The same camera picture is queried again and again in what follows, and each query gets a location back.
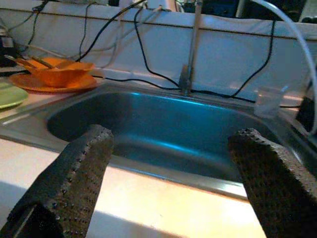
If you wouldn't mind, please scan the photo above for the green plate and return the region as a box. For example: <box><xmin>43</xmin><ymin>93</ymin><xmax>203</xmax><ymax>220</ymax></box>
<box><xmin>0</xmin><ymin>81</ymin><xmax>29</xmax><ymax>110</ymax></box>

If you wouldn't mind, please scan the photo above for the metal faucet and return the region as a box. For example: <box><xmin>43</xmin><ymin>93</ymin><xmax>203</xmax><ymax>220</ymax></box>
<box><xmin>178</xmin><ymin>0</ymin><xmax>203</xmax><ymax>96</ymax></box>

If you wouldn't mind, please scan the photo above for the clear plastic cup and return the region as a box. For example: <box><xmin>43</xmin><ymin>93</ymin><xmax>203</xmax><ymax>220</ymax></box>
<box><xmin>254</xmin><ymin>86</ymin><xmax>289</xmax><ymax>119</ymax></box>

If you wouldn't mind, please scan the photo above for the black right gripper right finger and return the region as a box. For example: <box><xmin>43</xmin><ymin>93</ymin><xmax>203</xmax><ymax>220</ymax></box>
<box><xmin>227</xmin><ymin>127</ymin><xmax>317</xmax><ymax>238</ymax></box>

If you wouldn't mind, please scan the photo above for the black power cable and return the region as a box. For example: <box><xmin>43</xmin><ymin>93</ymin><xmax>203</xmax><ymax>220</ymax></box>
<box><xmin>231</xmin><ymin>19</ymin><xmax>277</xmax><ymax>98</ymax></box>
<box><xmin>133</xmin><ymin>7</ymin><xmax>180</xmax><ymax>90</ymax></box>
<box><xmin>78</xmin><ymin>3</ymin><xmax>90</xmax><ymax>61</ymax></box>
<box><xmin>75</xmin><ymin>0</ymin><xmax>149</xmax><ymax>62</ymax></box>

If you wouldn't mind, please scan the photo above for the orange bowl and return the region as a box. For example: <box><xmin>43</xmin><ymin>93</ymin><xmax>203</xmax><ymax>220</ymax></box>
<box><xmin>26</xmin><ymin>57</ymin><xmax>96</xmax><ymax>87</ymax></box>

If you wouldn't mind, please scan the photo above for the stainless steel sink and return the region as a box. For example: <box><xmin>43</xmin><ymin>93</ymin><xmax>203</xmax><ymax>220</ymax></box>
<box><xmin>0</xmin><ymin>79</ymin><xmax>317</xmax><ymax>199</ymax></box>

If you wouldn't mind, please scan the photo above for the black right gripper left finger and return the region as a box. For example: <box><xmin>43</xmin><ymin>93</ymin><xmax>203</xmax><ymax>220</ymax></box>
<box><xmin>0</xmin><ymin>123</ymin><xmax>115</xmax><ymax>238</ymax></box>

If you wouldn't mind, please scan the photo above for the white water hose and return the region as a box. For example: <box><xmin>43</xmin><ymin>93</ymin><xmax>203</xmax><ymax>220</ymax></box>
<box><xmin>250</xmin><ymin>0</ymin><xmax>317</xmax><ymax>136</ymax></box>

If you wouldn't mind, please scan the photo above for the flat black power brick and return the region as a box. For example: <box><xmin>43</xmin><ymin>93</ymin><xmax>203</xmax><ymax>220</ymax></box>
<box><xmin>0</xmin><ymin>34</ymin><xmax>17</xmax><ymax>67</ymax></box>

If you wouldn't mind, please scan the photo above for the orange plate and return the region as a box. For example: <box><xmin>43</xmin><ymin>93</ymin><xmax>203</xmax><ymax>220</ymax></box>
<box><xmin>9</xmin><ymin>73</ymin><xmax>99</xmax><ymax>94</ymax></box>

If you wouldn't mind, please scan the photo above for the brown wooden chopstick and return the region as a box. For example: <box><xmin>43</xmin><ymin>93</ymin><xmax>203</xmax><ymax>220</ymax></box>
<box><xmin>31</xmin><ymin>56</ymin><xmax>54</xmax><ymax>69</ymax></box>
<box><xmin>4</xmin><ymin>54</ymin><xmax>38</xmax><ymax>74</ymax></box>

